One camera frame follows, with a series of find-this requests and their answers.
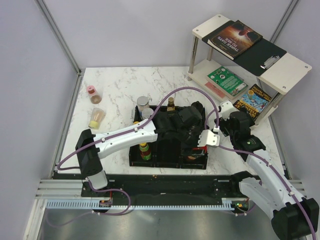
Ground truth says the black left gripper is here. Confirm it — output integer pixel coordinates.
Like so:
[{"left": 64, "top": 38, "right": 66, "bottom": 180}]
[{"left": 176, "top": 126, "right": 210, "bottom": 158}]

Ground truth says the red-lid sauce jar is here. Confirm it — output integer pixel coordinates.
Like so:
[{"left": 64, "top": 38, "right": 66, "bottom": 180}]
[{"left": 185, "top": 146, "right": 207, "bottom": 161}]

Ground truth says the small yellow-label brown bottle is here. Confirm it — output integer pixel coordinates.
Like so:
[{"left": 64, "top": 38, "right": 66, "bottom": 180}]
[{"left": 167, "top": 97, "right": 175, "bottom": 112}]

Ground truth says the black six-compartment plastic tray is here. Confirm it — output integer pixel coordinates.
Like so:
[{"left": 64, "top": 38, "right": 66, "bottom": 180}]
[{"left": 128, "top": 105, "right": 208, "bottom": 170}]

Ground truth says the brown-lid spice jar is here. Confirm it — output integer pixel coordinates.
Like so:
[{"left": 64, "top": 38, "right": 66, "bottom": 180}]
[{"left": 141, "top": 107, "right": 154, "bottom": 120}]

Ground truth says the yellow-cap sauce bottle tall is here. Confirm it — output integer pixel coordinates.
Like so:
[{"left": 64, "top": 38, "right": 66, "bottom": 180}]
[{"left": 139, "top": 142, "right": 152, "bottom": 161}]

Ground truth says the silver-lid salt jar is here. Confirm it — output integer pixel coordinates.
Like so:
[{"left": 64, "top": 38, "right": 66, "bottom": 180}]
[{"left": 136, "top": 96, "right": 150, "bottom": 112}]

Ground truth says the yellow-lid clear spice shaker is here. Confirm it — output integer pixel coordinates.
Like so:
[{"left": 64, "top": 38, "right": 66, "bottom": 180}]
[{"left": 88, "top": 107, "right": 106, "bottom": 130}]

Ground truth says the pink-lid spice shaker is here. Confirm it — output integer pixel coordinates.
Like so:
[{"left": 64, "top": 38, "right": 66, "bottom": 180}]
[{"left": 86, "top": 85, "right": 102, "bottom": 104}]

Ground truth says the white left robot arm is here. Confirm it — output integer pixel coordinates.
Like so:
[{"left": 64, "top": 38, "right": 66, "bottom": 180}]
[{"left": 75, "top": 105, "right": 206, "bottom": 197}]

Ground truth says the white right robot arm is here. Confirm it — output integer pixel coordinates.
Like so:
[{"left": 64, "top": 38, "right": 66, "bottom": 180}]
[{"left": 216, "top": 104, "right": 320, "bottom": 240}]

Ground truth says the colourful Treehouse book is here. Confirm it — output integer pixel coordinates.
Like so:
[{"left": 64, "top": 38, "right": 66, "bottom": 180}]
[{"left": 233, "top": 84, "right": 272, "bottom": 121}]

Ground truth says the green paperback book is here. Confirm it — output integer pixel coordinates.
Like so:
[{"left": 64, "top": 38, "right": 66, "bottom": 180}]
[{"left": 206, "top": 66, "right": 248, "bottom": 100}]

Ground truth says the pink flat booklet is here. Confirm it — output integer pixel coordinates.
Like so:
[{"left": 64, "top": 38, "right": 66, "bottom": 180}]
[{"left": 204, "top": 82, "right": 226, "bottom": 98}]

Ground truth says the white two-tier shelf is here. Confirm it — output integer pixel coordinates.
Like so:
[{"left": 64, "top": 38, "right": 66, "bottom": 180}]
[{"left": 188, "top": 14, "right": 312, "bottom": 124}]

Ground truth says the black clipboard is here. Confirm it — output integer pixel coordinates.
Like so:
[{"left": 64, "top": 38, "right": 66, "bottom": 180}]
[{"left": 201, "top": 20, "right": 287, "bottom": 77}]

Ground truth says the dark Three Days book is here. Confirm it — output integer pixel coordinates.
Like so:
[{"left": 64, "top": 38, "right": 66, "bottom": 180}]
[{"left": 206, "top": 20, "right": 263, "bottom": 60}]

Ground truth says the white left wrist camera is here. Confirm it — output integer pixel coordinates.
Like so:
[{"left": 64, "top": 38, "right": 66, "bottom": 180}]
[{"left": 197, "top": 129, "right": 220, "bottom": 148}]

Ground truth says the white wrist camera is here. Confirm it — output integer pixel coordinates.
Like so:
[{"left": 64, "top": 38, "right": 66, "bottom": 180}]
[
  {"left": 219, "top": 100, "right": 238, "bottom": 120},
  {"left": 197, "top": 129, "right": 220, "bottom": 148}
]

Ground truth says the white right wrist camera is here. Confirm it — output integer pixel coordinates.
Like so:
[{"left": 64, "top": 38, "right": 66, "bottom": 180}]
[{"left": 219, "top": 100, "right": 238, "bottom": 120}]

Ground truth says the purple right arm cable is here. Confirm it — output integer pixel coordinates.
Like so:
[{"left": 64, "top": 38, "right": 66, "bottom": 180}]
[{"left": 204, "top": 109, "right": 317, "bottom": 240}]

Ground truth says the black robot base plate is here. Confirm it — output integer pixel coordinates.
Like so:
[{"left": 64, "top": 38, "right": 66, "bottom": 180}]
[{"left": 79, "top": 172, "right": 260, "bottom": 201}]

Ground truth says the right aluminium frame post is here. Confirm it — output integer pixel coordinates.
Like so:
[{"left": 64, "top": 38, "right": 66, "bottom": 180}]
[{"left": 269, "top": 0, "right": 300, "bottom": 44}]

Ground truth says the white slotted cable duct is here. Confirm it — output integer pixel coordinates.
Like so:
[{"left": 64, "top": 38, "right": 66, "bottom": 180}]
[{"left": 46, "top": 199, "right": 247, "bottom": 211}]

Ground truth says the aluminium corner frame post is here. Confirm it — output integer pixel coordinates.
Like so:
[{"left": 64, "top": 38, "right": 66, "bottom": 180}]
[{"left": 34, "top": 0, "right": 83, "bottom": 76}]

